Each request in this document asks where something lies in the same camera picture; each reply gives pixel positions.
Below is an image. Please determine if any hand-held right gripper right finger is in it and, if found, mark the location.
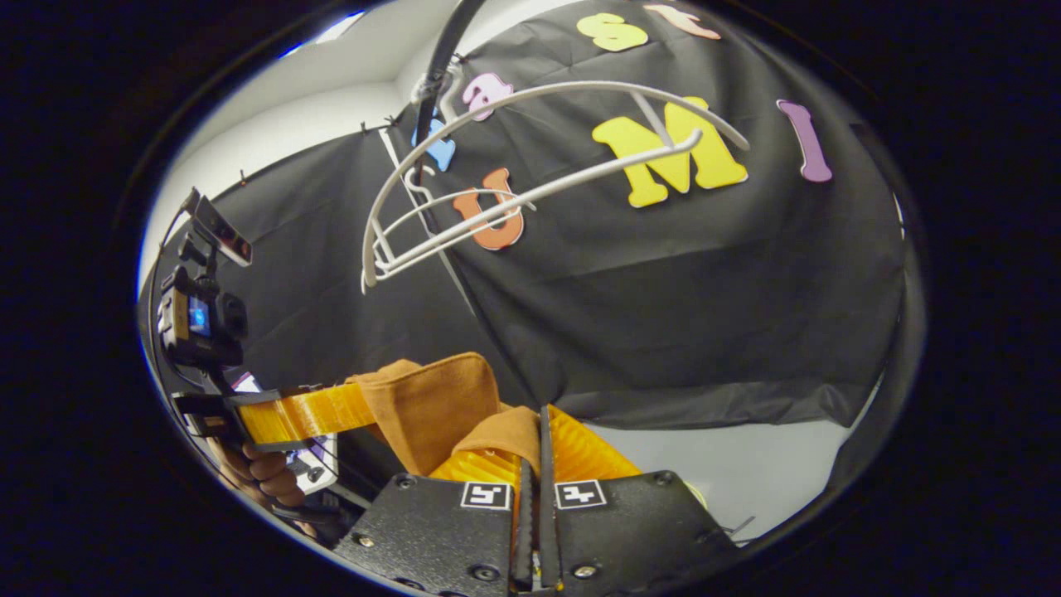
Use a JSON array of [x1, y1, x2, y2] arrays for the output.
[[539, 405, 740, 597]]

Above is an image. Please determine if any black clothes rail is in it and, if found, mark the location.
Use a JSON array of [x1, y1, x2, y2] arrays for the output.
[[410, 0, 488, 187]]

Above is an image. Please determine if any black backdrop cloth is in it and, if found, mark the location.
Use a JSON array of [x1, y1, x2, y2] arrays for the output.
[[141, 0, 908, 432]]

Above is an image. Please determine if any brown collared shirt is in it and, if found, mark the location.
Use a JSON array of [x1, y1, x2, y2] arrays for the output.
[[346, 352, 544, 478]]

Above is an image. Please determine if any row of black cloth clips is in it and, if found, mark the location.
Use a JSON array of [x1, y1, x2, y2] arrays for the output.
[[237, 116, 397, 183]]

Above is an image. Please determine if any white tie on rail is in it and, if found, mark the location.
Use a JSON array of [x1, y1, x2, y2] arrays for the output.
[[414, 70, 461, 104]]

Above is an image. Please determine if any white plastic clothes hanger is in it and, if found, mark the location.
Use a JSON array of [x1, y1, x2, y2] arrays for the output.
[[361, 62, 751, 295], [377, 164, 538, 262]]

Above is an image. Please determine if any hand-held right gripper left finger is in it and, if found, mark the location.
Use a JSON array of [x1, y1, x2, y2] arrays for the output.
[[332, 448, 532, 597]]

